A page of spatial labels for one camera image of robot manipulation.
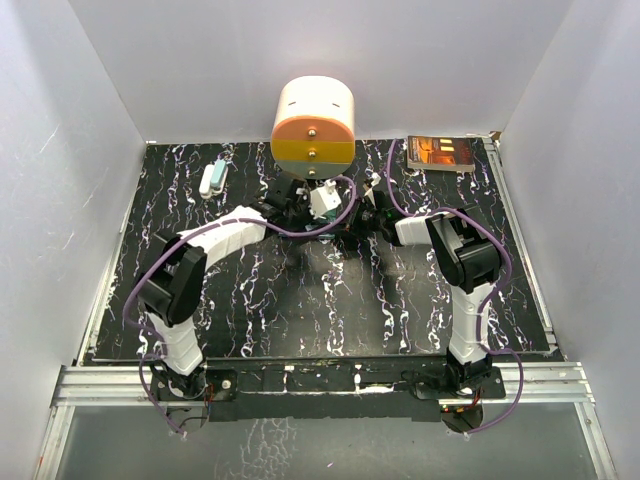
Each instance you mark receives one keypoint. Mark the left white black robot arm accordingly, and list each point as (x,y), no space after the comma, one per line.
(171,283)

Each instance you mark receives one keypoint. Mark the white teal small case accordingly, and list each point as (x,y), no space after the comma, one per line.
(213,179)

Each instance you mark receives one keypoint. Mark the orange brown book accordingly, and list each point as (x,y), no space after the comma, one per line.
(447,154)

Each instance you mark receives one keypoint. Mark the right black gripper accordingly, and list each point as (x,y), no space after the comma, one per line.
(354,225)

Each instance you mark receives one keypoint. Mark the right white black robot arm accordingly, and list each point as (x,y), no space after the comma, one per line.
(469,261)

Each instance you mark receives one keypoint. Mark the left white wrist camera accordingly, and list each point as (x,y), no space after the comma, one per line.
(324,199)

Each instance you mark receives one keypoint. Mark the round three-drawer cabinet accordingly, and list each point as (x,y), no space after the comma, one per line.
(313,135)

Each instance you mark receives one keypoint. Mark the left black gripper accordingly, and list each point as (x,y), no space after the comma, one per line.
(305,202)

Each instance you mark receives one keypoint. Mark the aluminium frame rail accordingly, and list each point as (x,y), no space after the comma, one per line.
(544,382)

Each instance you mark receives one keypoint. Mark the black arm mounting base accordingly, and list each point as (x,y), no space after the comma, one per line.
(422,389)

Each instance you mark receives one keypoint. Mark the blue-grey glasses case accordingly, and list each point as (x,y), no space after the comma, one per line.
(324,227)

